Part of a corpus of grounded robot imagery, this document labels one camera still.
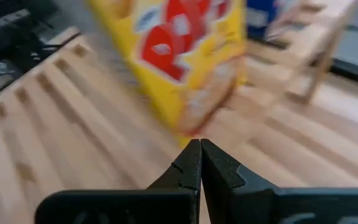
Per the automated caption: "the wooden slatted shelf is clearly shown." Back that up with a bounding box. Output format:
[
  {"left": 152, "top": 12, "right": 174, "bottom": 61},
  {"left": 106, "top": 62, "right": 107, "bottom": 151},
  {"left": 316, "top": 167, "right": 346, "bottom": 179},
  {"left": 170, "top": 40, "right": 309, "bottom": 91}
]
[{"left": 264, "top": 0, "right": 358, "bottom": 105}]

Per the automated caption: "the yellow Corn Pops cereal box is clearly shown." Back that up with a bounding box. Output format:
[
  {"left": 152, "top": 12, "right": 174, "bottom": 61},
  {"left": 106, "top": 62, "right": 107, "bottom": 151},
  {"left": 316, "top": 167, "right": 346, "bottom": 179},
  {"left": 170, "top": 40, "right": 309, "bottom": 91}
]
[{"left": 87, "top": 0, "right": 248, "bottom": 147}]

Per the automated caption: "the blue Frosted Flakes cereal box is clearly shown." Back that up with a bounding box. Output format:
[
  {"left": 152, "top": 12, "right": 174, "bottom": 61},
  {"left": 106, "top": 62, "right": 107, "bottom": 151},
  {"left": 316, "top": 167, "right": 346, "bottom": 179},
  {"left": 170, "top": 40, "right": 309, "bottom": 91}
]
[{"left": 246, "top": 0, "right": 281, "bottom": 40}]

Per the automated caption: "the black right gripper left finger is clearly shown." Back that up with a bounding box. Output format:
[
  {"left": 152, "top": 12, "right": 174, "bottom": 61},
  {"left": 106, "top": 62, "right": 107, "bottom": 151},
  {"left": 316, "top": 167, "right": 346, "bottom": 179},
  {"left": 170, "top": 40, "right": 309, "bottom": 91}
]
[{"left": 35, "top": 139, "right": 202, "bottom": 224}]

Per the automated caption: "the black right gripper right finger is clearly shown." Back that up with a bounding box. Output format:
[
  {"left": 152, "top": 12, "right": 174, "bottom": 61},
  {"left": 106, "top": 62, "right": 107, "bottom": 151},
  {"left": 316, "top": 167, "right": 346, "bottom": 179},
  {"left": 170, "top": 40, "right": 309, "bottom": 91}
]
[{"left": 200, "top": 139, "right": 358, "bottom": 224}]

